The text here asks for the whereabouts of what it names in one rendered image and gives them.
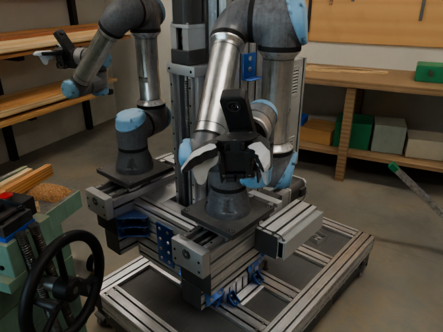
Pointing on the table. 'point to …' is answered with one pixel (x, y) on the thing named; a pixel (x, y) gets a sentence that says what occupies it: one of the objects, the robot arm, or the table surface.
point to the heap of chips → (49, 192)
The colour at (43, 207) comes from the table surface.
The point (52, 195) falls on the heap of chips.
